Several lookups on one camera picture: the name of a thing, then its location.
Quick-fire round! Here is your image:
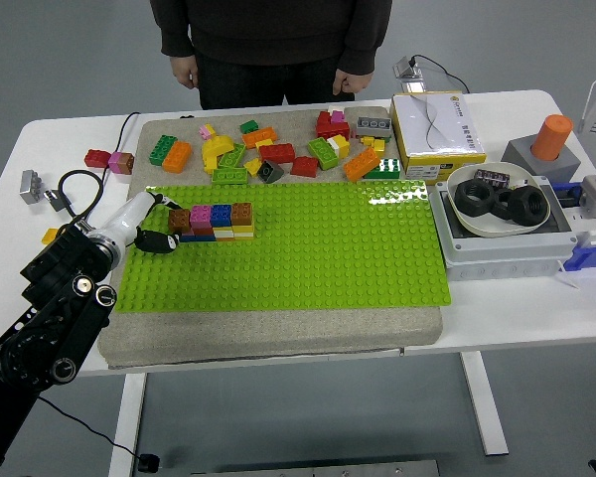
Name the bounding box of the orange long brick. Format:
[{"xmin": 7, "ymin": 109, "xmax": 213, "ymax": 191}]
[
  {"xmin": 241, "ymin": 126, "xmax": 278, "ymax": 150},
  {"xmin": 161, "ymin": 140, "xmax": 194, "ymax": 174},
  {"xmin": 343, "ymin": 146, "xmax": 381, "ymax": 182}
]

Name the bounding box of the person's left hand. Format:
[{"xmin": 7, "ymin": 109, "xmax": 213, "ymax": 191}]
[{"xmin": 332, "ymin": 68, "xmax": 375, "ymax": 99}]

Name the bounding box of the purple terminal block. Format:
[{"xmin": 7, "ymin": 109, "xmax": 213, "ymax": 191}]
[{"xmin": 473, "ymin": 168, "xmax": 513, "ymax": 190}]

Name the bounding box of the white table leg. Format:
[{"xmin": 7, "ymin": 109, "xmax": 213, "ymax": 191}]
[
  {"xmin": 107, "ymin": 372, "xmax": 148, "ymax": 477},
  {"xmin": 458, "ymin": 349, "xmax": 511, "ymax": 458}
]

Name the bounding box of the blue and white rail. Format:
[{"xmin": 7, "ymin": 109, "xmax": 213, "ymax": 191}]
[{"xmin": 560, "ymin": 208, "xmax": 596, "ymax": 272}]

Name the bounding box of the large red brick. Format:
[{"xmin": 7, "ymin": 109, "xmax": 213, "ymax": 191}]
[{"xmin": 315, "ymin": 110, "xmax": 352, "ymax": 142}]

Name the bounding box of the black floor cable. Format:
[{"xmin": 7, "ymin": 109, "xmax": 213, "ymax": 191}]
[{"xmin": 37, "ymin": 395, "xmax": 141, "ymax": 459}]

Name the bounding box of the black device cable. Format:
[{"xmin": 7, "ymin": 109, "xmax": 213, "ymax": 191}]
[{"xmin": 410, "ymin": 53, "xmax": 472, "ymax": 95}]

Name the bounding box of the green toy baseplate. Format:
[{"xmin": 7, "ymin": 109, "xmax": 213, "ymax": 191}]
[{"xmin": 114, "ymin": 178, "xmax": 453, "ymax": 314}]

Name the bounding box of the black table cable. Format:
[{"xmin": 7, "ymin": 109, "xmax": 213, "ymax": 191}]
[{"xmin": 98, "ymin": 111, "xmax": 141, "ymax": 186}]

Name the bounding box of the white bowl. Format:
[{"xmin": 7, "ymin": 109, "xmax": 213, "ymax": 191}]
[{"xmin": 446, "ymin": 160, "xmax": 541, "ymax": 238}]

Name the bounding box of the person's right hand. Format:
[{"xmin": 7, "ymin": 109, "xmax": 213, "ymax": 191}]
[{"xmin": 170, "ymin": 53, "xmax": 201, "ymax": 91}]

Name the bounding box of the white and yellow cardboard box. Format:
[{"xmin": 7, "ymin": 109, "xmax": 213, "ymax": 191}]
[{"xmin": 389, "ymin": 90, "xmax": 489, "ymax": 183}]

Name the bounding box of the white cable tie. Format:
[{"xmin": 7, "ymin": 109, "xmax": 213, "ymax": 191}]
[{"xmin": 555, "ymin": 257, "xmax": 580, "ymax": 290}]

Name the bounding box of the grey long brick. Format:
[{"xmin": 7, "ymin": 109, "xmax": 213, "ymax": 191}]
[{"xmin": 355, "ymin": 115, "xmax": 393, "ymax": 140}]

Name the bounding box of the dark green long brick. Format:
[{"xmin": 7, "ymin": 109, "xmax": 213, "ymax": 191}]
[{"xmin": 148, "ymin": 134, "xmax": 178, "ymax": 167}]

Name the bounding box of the green and white brick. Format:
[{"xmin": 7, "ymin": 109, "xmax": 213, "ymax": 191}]
[{"xmin": 363, "ymin": 158, "xmax": 403, "ymax": 181}]

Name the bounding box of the grey block with hole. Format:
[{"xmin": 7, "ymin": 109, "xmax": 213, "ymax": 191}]
[{"xmin": 500, "ymin": 133, "xmax": 583, "ymax": 183}]

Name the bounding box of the blue plastic clamp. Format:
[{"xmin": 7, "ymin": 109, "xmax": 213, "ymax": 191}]
[{"xmin": 550, "ymin": 182, "xmax": 585, "ymax": 210}]

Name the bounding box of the orange cylinder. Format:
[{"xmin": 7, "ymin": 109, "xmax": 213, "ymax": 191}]
[{"xmin": 530, "ymin": 113, "xmax": 575, "ymax": 162}]

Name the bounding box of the large black hex nut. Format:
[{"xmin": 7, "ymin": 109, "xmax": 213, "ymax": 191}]
[
  {"xmin": 507, "ymin": 185, "xmax": 552, "ymax": 228},
  {"xmin": 454, "ymin": 178, "xmax": 499, "ymax": 218}
]

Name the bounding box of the silver clip device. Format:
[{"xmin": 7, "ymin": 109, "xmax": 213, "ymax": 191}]
[{"xmin": 392, "ymin": 55, "xmax": 426, "ymax": 95}]

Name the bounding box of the red square brick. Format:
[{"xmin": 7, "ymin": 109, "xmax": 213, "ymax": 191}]
[{"xmin": 290, "ymin": 155, "xmax": 321, "ymax": 178}]

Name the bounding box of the brown stacked brick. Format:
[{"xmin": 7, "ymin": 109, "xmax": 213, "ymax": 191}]
[{"xmin": 230, "ymin": 201, "xmax": 254, "ymax": 227}]

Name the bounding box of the red long brick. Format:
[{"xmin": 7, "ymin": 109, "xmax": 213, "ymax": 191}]
[{"xmin": 259, "ymin": 142, "xmax": 297, "ymax": 165}]

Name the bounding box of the light grey brick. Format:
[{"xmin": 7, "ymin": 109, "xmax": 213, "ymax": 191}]
[{"xmin": 20, "ymin": 169, "xmax": 44, "ymax": 206}]

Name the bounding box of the yellow curved brick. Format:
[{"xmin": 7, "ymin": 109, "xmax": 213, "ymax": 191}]
[{"xmin": 201, "ymin": 134, "xmax": 236, "ymax": 174}]

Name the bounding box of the dark grey slope brick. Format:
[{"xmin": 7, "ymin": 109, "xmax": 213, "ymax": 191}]
[{"xmin": 256, "ymin": 159, "xmax": 285, "ymax": 185}]

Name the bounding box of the grey metal plate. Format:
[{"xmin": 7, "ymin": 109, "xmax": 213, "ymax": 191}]
[{"xmin": 190, "ymin": 459, "xmax": 441, "ymax": 477}]

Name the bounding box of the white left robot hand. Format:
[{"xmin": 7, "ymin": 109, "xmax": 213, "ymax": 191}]
[{"xmin": 98, "ymin": 191, "xmax": 184, "ymax": 255}]

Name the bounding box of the grey-brown mat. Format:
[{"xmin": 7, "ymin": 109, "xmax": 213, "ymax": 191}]
[{"xmin": 97, "ymin": 105, "xmax": 444, "ymax": 370}]

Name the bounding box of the brown toy brick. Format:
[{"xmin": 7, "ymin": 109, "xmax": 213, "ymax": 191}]
[{"xmin": 167, "ymin": 208, "xmax": 193, "ymax": 234}]

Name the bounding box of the person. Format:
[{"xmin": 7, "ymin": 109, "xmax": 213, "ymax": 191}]
[{"xmin": 149, "ymin": 0, "xmax": 394, "ymax": 111}]

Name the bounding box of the lime green long brick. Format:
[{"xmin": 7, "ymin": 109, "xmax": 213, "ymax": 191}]
[
  {"xmin": 218, "ymin": 143, "xmax": 248, "ymax": 170},
  {"xmin": 307, "ymin": 137, "xmax": 341, "ymax": 172},
  {"xmin": 211, "ymin": 167, "xmax": 250, "ymax": 187}
]

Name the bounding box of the grey junction box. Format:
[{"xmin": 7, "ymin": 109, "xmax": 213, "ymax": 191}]
[{"xmin": 433, "ymin": 175, "xmax": 580, "ymax": 283}]

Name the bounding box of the small black hex nut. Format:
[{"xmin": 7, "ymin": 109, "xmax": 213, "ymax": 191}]
[{"xmin": 491, "ymin": 188, "xmax": 516, "ymax": 221}]

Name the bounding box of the blue stacked brick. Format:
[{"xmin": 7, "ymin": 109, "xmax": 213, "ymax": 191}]
[{"xmin": 210, "ymin": 203, "xmax": 233, "ymax": 229}]

